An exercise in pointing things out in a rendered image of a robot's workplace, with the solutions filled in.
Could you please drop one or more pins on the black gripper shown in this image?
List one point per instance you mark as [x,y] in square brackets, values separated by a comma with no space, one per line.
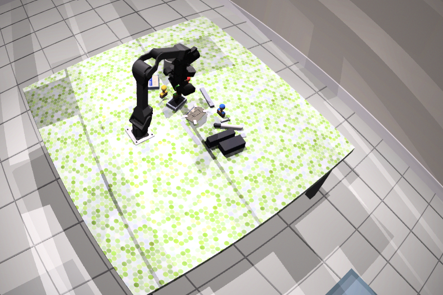
[179,78]

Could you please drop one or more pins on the white mug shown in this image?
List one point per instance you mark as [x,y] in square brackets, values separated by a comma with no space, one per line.
[167,62]

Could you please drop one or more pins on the blue stamp pad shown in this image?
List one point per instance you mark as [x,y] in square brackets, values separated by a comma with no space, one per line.
[154,83]

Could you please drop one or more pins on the brown wooden rubber stamp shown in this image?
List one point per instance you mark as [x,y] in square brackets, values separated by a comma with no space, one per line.
[164,92]

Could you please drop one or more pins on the wooden date stamp with blue top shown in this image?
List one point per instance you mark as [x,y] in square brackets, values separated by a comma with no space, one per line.
[220,110]

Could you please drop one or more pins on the tan inspection card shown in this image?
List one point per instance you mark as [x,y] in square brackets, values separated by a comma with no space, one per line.
[195,113]

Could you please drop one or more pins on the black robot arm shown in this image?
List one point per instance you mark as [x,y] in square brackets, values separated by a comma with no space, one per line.
[143,72]

